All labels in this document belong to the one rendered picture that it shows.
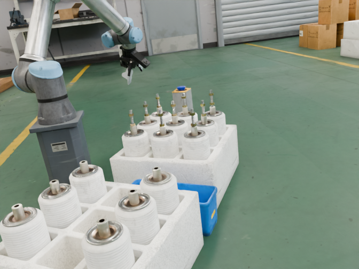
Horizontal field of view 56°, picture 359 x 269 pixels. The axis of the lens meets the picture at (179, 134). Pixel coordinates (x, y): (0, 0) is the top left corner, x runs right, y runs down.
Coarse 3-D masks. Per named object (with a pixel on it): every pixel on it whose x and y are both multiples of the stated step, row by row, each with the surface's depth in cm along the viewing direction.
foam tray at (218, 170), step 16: (224, 144) 124; (112, 160) 123; (128, 160) 120; (144, 160) 118; (160, 160) 116; (176, 160) 114; (192, 160) 113; (208, 160) 111; (224, 160) 124; (128, 176) 123; (144, 176) 120; (176, 176) 115; (192, 176) 113; (208, 176) 110; (224, 176) 124; (224, 192) 125
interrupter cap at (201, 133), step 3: (186, 132) 117; (189, 132) 117; (198, 132) 117; (201, 132) 116; (204, 132) 115; (186, 135) 115; (189, 135) 115; (198, 135) 114; (201, 135) 113; (204, 135) 113; (189, 138) 113; (192, 138) 112
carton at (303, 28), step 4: (304, 24) 480; (308, 24) 470; (312, 24) 462; (300, 28) 478; (304, 28) 466; (300, 32) 478; (304, 32) 468; (300, 36) 481; (304, 36) 470; (300, 40) 482; (304, 40) 471; (300, 44) 484; (304, 44) 473
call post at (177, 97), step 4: (176, 92) 154; (180, 92) 153; (184, 92) 152; (188, 92) 154; (176, 96) 154; (180, 96) 153; (188, 96) 154; (176, 100) 155; (180, 100) 154; (188, 100) 154; (176, 104) 156; (180, 104) 155; (188, 104) 155; (192, 104) 160; (176, 108) 156; (180, 108) 156; (188, 108) 155; (192, 108) 160; (176, 112) 157
